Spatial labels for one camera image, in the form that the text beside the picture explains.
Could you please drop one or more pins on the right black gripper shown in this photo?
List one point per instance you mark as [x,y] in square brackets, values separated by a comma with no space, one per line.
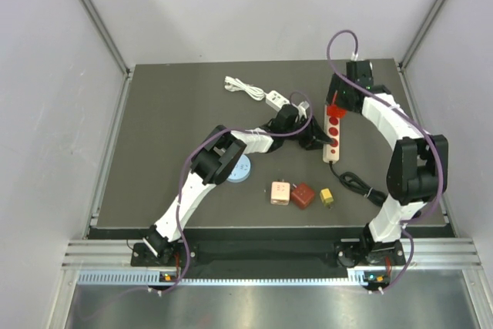
[338,83]

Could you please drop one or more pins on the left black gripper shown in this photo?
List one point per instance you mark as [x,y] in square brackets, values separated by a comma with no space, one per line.
[314,138]

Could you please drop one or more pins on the cream power strip red sockets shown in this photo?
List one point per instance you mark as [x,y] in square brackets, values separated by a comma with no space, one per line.
[331,151]

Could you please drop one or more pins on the yellow cube plug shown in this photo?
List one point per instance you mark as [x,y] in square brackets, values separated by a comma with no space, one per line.
[326,197]

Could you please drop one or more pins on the brown cube plug adapter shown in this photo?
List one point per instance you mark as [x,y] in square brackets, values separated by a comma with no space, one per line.
[302,195]

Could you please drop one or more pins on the white power strip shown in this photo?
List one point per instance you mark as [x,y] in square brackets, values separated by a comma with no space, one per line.
[276,100]

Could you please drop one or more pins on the pink cube plug adapter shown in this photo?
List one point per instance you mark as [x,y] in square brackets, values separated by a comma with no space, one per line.
[280,193]

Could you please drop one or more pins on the round light blue socket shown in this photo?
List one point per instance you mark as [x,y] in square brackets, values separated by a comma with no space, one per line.
[241,171]

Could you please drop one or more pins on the red cube plug adapter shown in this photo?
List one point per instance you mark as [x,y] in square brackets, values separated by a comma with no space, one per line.
[335,111]

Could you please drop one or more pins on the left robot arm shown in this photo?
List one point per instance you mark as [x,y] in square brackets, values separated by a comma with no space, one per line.
[213,161]

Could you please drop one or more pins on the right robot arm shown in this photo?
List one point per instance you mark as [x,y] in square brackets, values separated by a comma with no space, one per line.
[418,169]

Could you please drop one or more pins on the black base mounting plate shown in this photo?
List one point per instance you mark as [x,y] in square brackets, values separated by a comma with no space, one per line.
[202,252]

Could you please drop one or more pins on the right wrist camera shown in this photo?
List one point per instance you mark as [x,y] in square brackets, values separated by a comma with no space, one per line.
[360,65]

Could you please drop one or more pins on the slotted cable duct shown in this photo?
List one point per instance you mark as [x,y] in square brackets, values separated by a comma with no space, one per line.
[158,278]

